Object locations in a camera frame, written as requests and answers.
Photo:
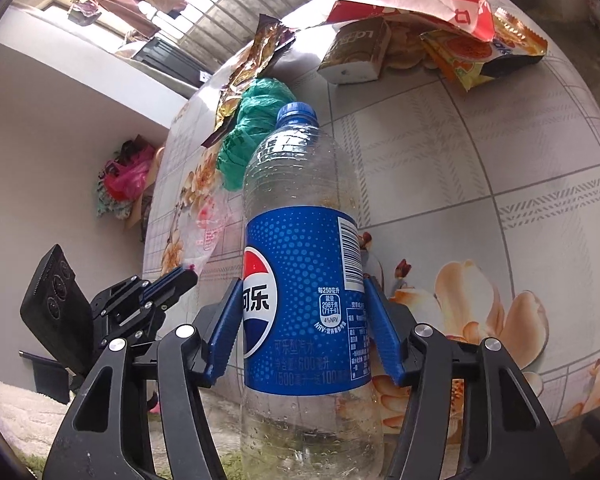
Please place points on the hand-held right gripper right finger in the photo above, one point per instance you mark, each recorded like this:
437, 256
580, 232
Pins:
382, 330

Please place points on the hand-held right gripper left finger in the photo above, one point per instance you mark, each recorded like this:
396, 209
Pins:
225, 330

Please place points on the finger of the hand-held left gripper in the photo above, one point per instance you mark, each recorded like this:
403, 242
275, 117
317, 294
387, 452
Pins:
167, 301
175, 280

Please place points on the clear plastic bag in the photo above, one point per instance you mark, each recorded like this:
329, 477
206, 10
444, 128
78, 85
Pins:
207, 232

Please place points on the clear bottle with blue label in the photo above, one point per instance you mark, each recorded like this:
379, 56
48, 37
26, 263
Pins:
300, 260

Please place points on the black stand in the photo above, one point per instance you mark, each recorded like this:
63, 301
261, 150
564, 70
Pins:
50, 375

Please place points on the pink plastic bag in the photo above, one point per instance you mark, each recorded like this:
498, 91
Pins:
125, 180

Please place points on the white fluffy blanket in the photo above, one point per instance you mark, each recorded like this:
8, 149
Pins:
15, 410

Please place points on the green plastic bag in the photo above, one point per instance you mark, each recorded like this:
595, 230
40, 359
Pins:
245, 125

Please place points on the floral tablecloth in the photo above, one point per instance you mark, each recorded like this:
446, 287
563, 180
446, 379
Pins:
480, 185

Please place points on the dark chair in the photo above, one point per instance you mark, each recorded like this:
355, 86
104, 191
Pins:
172, 60

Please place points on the brown gold snack wrapper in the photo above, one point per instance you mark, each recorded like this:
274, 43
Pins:
252, 60

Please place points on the brown drink carton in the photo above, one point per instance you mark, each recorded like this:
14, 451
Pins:
352, 52

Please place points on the yellow orange snack packet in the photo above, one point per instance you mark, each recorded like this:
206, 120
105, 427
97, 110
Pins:
455, 57

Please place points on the hanging brown garment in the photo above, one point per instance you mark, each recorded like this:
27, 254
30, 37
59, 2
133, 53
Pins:
110, 2

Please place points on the metal balcony railing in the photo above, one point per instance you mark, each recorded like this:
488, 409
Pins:
260, 0

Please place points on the red white flat packet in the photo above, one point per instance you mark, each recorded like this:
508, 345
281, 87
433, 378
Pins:
352, 10

